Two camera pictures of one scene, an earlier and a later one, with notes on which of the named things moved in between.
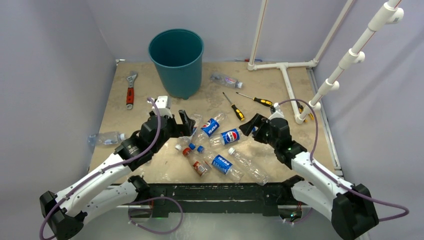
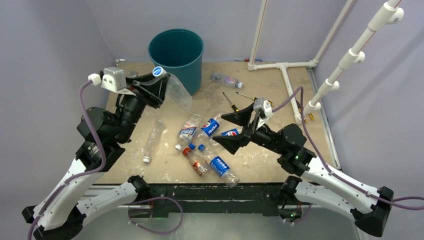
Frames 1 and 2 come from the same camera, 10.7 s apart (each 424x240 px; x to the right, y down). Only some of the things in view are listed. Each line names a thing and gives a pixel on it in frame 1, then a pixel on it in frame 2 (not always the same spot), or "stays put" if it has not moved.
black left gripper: [187, 125] -> [153, 94]
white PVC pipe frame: [390, 11] stays put
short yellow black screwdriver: [238, 112] stays put
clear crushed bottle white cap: [252, 169] -> [158, 71]
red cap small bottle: [199, 165] stays put
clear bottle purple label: [226, 80] stays put
